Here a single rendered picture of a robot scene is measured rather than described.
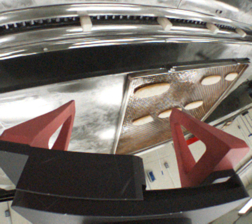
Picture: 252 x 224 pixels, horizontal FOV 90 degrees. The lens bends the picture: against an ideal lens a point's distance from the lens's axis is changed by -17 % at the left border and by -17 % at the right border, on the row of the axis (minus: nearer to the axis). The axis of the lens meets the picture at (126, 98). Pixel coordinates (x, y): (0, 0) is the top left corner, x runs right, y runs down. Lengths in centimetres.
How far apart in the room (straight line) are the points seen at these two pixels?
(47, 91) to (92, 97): 9
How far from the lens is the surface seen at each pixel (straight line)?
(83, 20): 23
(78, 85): 29
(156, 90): 37
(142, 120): 46
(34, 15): 24
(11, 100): 31
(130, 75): 30
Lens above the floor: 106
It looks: 26 degrees down
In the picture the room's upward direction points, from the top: 158 degrees clockwise
